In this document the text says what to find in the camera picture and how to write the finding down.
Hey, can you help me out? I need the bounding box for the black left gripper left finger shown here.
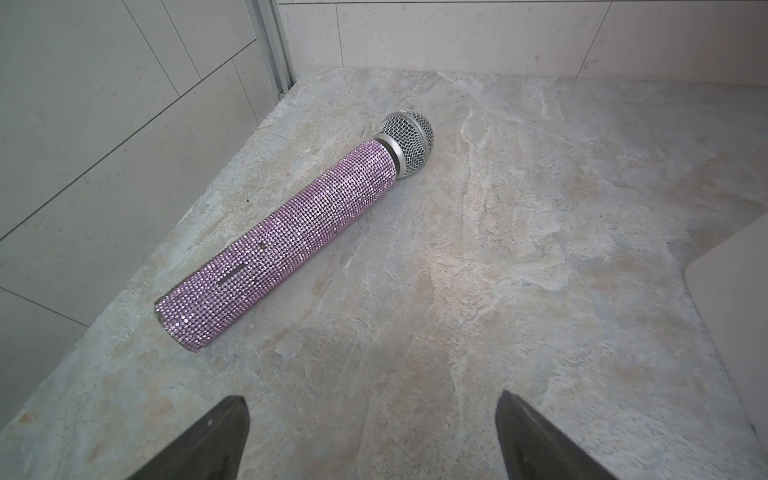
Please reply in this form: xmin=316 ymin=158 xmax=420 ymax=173
xmin=131 ymin=395 xmax=250 ymax=480

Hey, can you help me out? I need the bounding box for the purple glitter bottle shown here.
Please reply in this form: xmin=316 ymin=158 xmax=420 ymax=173
xmin=154 ymin=109 xmax=434 ymax=351

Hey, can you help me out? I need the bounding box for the white drawer cabinet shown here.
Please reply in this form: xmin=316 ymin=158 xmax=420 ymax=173
xmin=684 ymin=216 xmax=767 ymax=449

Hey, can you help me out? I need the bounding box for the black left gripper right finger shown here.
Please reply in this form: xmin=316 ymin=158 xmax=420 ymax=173
xmin=495 ymin=390 xmax=616 ymax=480

